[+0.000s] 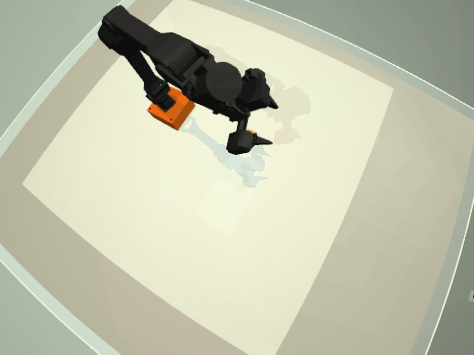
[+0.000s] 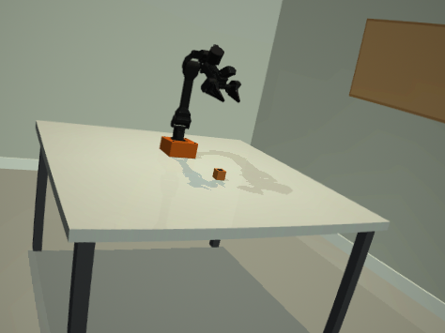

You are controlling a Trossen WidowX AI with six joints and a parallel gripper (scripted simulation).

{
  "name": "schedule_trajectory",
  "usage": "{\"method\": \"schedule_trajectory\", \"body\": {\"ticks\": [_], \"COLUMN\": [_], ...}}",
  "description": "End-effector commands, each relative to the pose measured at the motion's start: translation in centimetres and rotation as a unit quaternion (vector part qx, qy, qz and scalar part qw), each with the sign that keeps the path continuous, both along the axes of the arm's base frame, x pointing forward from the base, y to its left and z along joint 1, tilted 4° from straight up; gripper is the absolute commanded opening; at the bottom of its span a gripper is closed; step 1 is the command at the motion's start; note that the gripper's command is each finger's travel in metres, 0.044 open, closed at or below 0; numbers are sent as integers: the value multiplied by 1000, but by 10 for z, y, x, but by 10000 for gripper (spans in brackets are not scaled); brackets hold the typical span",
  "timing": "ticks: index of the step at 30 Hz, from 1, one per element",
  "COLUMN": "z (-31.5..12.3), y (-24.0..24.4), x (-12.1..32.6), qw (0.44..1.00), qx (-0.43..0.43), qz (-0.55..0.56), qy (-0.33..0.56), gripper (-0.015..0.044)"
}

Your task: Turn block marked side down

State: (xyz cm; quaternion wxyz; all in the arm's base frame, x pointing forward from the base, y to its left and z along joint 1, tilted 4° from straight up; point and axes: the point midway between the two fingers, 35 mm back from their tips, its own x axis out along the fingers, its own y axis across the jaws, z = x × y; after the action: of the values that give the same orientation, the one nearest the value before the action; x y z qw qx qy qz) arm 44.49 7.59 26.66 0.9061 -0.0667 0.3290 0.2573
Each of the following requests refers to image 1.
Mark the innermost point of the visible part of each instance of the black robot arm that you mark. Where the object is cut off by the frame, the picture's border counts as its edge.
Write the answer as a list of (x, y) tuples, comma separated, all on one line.
[(182, 63)]

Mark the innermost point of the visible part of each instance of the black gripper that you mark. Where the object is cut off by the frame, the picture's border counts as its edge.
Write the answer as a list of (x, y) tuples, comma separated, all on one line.
[(241, 141)]

